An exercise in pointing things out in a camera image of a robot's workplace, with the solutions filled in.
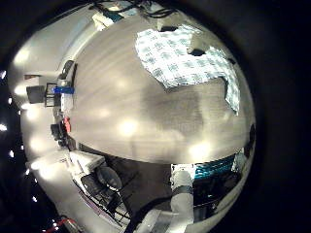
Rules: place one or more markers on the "black monitor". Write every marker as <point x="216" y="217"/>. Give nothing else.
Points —
<point x="35" y="94"/>

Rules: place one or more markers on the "white cabinet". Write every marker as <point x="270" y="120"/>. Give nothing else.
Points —
<point x="86" y="160"/>

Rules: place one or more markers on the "white blue checked shirt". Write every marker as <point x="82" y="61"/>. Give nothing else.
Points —
<point x="175" y="64"/>

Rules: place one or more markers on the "small red object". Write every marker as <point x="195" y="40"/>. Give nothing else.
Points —
<point x="67" y="124"/>

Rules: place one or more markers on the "teal ribbed box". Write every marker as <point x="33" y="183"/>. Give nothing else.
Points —
<point x="214" y="168"/>

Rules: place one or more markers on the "black metal frame stand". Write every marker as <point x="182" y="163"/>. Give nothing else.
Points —
<point x="51" y="94"/>

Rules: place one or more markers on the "white teal box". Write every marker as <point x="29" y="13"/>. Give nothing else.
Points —
<point x="104" y="20"/>

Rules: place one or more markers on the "black device cluster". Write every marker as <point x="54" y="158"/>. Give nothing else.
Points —
<point x="60" y="134"/>

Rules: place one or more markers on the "black curved mount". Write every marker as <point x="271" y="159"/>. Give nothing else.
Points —
<point x="66" y="69"/>

